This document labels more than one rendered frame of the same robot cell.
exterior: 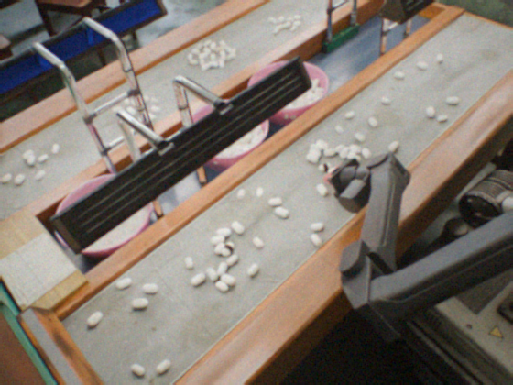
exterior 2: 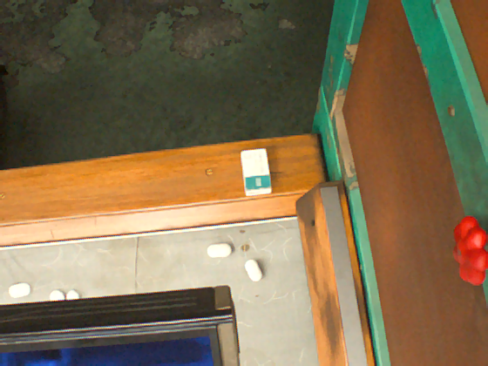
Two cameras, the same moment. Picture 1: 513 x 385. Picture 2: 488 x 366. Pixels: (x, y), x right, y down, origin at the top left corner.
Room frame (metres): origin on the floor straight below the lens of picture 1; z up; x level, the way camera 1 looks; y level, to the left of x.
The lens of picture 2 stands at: (0.59, 0.41, 1.61)
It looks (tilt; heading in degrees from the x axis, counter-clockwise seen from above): 66 degrees down; 211
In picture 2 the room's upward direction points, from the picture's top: straight up
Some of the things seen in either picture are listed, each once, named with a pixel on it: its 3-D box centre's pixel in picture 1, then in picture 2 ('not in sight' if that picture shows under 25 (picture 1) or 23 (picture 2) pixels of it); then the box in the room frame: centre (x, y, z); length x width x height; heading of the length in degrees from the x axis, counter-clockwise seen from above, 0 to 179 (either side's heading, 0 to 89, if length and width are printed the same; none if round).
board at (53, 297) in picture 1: (29, 260); not in sight; (0.67, 0.58, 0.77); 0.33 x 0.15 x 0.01; 38
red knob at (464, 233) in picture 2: not in sight; (475, 251); (0.42, 0.48, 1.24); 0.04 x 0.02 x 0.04; 38
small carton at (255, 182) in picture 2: not in sight; (255, 172); (0.25, 0.23, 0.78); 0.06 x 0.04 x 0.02; 38
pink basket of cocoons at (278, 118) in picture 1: (288, 95); not in sight; (1.25, -0.16, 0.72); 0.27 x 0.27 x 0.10
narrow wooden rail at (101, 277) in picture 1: (300, 137); not in sight; (1.05, -0.17, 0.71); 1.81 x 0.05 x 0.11; 128
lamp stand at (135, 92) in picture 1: (103, 109); not in sight; (1.07, 0.40, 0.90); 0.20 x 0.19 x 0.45; 128
